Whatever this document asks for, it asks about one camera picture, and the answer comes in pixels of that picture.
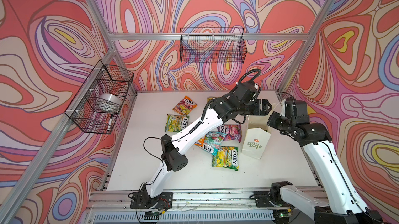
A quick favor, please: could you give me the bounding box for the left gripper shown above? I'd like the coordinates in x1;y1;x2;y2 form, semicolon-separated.
236;99;274;116

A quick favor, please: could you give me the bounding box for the illustrated paper gift bag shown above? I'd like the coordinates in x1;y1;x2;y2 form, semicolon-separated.
241;103;281;160

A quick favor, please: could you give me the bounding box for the red orange Fox's fruits bag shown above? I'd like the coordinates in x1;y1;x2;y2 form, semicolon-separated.
172;96;197;115

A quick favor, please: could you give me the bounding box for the yellow green Fox's bag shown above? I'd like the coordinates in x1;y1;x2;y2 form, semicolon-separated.
165;114;189;132

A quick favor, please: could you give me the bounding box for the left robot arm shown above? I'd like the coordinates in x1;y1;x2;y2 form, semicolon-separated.
140;69;261;199

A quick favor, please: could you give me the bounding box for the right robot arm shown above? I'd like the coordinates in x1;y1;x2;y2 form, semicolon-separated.
267;112;383;224

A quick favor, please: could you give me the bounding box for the purple Fox's berries bag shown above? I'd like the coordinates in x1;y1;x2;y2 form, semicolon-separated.
218;124;242;142

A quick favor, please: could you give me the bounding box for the green Fox's bag far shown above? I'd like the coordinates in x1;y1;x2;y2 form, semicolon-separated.
207;97;217;102

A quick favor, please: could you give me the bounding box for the teal Fox's mint blossom bag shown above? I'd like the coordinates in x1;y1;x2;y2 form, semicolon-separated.
200;131;225;155

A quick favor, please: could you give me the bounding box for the green Fox's spring tea bag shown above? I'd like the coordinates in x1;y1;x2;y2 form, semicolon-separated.
212;147;239;171

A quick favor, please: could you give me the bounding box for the marker pen in basket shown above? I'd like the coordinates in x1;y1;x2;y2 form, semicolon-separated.
107;113;113;132

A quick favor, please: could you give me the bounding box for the white tape roll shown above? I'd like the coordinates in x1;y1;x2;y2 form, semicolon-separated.
97;93;122;113

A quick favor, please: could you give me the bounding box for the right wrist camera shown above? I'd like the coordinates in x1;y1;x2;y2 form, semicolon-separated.
284;98;308;118

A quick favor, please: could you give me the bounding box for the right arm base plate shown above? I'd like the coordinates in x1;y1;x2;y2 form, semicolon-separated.
249;191;291;208

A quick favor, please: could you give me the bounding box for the black wire basket back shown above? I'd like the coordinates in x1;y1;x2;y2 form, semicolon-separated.
179;26;247;64

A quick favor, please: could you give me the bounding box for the black wire basket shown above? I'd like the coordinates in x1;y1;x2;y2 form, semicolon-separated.
179;26;247;64
64;60;134;134

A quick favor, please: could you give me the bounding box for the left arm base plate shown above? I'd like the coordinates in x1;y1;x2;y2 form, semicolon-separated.
128;191;173;210

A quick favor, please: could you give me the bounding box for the black wire basket left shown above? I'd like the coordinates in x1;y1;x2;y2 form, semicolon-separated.
64;60;134;134

